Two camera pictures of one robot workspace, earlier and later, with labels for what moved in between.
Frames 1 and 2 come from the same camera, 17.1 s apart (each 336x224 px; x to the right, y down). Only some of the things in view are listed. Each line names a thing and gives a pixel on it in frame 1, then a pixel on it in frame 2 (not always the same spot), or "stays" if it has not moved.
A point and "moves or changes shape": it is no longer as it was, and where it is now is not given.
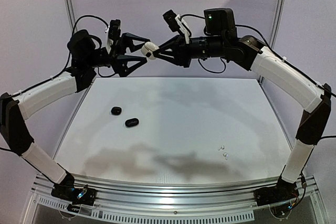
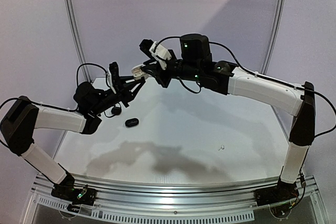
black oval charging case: x=116 y=110 stays
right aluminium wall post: x=279 y=13 stays
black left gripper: x=120 y=65 → x=123 y=91
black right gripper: x=184 y=51 → x=163 y=71
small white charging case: x=147 y=50 moves or changes shape
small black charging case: x=132 y=122 stays
